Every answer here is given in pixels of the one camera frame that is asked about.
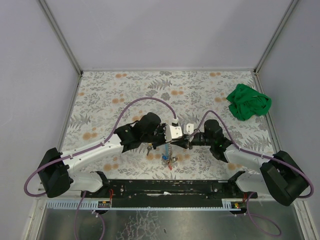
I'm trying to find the green crumpled cloth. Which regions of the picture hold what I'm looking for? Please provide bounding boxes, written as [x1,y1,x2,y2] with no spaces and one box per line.
[226,83,272,121]

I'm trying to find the yellow tagged key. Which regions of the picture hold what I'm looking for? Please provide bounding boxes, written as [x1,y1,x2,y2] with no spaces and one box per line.
[146,143,153,156]

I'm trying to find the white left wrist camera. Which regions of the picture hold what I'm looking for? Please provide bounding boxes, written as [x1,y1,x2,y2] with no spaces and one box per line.
[164,118,183,143]

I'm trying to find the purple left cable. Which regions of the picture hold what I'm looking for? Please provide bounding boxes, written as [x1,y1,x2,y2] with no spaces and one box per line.
[23,97,179,240]

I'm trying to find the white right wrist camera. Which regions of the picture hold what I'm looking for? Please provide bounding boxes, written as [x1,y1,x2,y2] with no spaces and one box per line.
[183,123,195,135]

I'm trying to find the grey crescent keyring holder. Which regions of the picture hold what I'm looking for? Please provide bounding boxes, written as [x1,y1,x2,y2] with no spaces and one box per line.
[162,143,178,171]

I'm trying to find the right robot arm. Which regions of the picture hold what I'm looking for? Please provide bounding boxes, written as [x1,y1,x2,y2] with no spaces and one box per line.
[169,119,309,206]

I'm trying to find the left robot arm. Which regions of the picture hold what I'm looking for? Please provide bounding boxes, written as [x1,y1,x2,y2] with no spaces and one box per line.
[38,112,183,198]

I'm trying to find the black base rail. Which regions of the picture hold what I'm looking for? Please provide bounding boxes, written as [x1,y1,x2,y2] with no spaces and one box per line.
[81,179,250,209]

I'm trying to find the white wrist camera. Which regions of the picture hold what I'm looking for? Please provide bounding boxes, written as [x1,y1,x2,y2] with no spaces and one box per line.
[183,123,195,135]
[164,118,183,143]

